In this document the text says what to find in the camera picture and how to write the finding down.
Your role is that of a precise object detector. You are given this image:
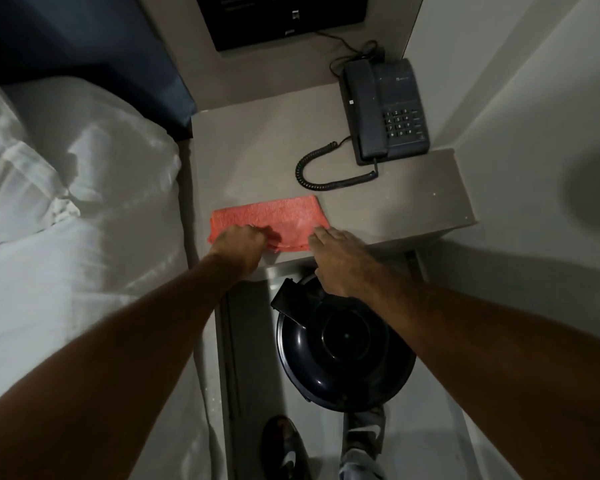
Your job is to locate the person's right hand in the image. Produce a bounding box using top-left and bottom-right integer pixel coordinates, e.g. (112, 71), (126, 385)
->
(307, 226), (387, 299)

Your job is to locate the person's left hand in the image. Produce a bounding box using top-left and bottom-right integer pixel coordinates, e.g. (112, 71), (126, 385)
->
(208, 225), (282, 280)

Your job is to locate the red cleaning cloth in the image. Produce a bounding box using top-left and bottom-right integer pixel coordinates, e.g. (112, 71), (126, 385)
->
(208, 194), (332, 253)

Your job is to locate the person's right forearm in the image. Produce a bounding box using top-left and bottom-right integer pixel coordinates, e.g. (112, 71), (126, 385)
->
(352, 277), (600, 480)

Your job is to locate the person's left forearm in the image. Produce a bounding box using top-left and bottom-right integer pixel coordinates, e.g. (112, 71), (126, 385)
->
(0, 255), (253, 480)

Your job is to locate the grey bedside table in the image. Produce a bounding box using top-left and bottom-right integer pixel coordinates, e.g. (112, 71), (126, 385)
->
(187, 82), (481, 285)

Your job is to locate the black pedal trash bin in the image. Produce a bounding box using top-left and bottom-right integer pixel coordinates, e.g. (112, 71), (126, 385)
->
(271, 273), (418, 413)

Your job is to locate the black telephone handset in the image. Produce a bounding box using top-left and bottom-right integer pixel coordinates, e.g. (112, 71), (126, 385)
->
(341, 60), (390, 163)

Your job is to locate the black desk telephone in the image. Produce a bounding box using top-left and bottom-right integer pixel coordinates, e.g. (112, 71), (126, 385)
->
(340, 58), (431, 166)

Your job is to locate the white bed sheet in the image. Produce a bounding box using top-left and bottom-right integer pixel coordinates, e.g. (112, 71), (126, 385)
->
(0, 185), (221, 480)

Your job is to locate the person's right shoe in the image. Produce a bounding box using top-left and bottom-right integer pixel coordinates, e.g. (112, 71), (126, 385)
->
(338, 406), (387, 480)

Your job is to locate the person's shoe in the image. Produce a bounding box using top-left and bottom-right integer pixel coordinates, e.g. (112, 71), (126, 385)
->
(338, 406), (387, 480)
(260, 415), (312, 480)

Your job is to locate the person's left shoe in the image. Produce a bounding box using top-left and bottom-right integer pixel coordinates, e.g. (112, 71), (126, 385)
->
(260, 415), (312, 480)

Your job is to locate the white pillow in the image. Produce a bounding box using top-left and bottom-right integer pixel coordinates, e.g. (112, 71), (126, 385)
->
(0, 62), (182, 249)

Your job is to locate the dark blue headboard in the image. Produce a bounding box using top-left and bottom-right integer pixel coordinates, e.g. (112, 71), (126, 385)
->
(0, 0), (197, 140)

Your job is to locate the black coiled telephone cord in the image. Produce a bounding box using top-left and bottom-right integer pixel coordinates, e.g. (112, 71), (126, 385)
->
(295, 137), (380, 192)

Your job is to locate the black telephone line cable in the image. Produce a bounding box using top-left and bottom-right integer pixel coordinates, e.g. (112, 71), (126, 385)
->
(314, 29), (387, 78)

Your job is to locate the black wall panel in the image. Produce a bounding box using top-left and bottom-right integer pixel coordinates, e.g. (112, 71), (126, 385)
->
(194, 0), (368, 52)

